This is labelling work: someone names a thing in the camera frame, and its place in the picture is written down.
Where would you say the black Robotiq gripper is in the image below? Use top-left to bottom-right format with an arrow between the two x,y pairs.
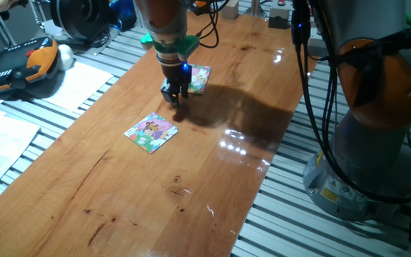
158,56 -> 193,108

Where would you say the butterfly puzzle tray board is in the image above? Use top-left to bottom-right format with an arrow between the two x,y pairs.
187,64 -> 213,96

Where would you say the assembled butterfly jigsaw puzzle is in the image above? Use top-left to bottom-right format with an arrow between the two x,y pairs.
123,111 -> 179,155

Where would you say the blue plastic object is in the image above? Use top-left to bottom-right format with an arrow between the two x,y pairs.
109,0 -> 138,31

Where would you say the beige small box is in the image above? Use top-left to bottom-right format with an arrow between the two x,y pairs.
220,0 -> 240,21

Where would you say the white round ball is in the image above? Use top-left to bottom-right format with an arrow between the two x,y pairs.
56,44 -> 75,71

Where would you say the black round device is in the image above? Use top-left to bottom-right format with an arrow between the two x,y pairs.
49,0 -> 121,46

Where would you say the grey emergency stop box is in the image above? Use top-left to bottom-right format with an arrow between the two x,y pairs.
268,0 -> 293,30

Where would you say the black connector blue light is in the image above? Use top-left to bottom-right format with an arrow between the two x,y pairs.
290,0 -> 313,47

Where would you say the white small box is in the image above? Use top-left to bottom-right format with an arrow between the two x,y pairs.
307,27 -> 328,58

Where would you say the black orange teach pendant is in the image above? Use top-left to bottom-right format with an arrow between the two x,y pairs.
0,36 -> 60,96

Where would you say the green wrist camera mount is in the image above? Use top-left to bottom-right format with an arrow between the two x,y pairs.
140,33 -> 200,62

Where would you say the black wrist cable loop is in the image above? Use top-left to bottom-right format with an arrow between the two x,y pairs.
182,0 -> 231,50

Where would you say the metal post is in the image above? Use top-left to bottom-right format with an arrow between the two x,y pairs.
244,0 -> 268,17

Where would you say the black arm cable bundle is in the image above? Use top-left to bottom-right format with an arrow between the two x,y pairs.
293,35 -> 411,206

